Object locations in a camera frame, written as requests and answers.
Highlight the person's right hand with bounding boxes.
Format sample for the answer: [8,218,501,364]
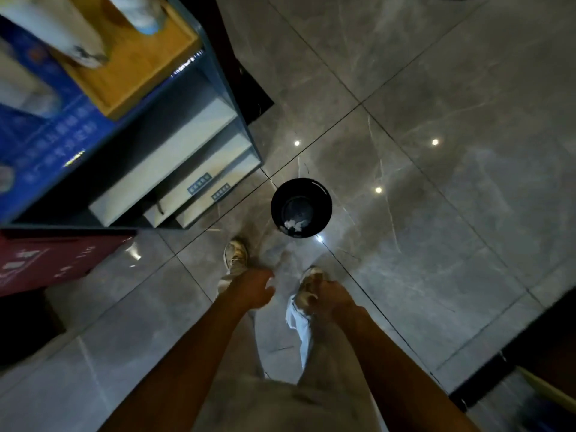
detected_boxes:
[294,279,359,323]

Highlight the person's left hand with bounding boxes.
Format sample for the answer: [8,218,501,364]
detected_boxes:
[223,268,276,314]

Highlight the white cloth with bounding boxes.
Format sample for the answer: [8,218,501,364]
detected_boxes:
[286,293,317,370]

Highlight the person's right forearm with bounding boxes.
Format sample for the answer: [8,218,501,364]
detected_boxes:
[332,305,480,432]

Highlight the person's left forearm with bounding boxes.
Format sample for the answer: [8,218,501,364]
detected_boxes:
[100,298,253,432]

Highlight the person's right white shoe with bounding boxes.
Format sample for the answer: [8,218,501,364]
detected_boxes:
[297,266,328,306]

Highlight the person's white shoe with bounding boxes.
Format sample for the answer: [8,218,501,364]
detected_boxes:
[297,266,328,306]
[223,239,249,278]

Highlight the person's left white shoe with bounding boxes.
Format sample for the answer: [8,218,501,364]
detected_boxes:
[223,239,249,278]

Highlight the black round waste bin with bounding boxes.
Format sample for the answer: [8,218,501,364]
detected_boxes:
[270,178,333,239]

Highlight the white shelf with label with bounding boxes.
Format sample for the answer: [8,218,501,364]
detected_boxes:
[175,152,263,229]
[143,132,253,229]

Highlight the person's light grey trousers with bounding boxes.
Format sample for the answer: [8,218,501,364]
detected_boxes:
[193,247,389,432]

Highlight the large white cabinet shelf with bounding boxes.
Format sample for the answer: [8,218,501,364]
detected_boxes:
[88,98,238,228]

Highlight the black cabinet plinth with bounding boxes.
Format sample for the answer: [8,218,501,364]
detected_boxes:
[176,0,275,127]

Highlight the glass display cabinet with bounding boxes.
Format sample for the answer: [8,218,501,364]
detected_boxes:
[0,0,264,231]

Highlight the red printed box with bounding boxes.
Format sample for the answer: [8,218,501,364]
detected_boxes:
[0,233,137,298]

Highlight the dark furniture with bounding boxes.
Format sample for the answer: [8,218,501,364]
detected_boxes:
[449,288,576,414]

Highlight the blue printed board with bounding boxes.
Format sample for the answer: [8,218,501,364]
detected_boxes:
[0,15,119,222]

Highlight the yellow wooden tray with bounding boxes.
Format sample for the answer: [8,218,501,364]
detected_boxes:
[49,0,202,121]

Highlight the white bottle with blue base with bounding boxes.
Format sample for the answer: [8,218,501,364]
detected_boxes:
[105,0,165,36]

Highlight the plain white bottle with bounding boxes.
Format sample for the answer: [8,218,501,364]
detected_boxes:
[0,49,62,118]

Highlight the white bottle with dark print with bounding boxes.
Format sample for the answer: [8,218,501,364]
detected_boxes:
[0,0,110,69]

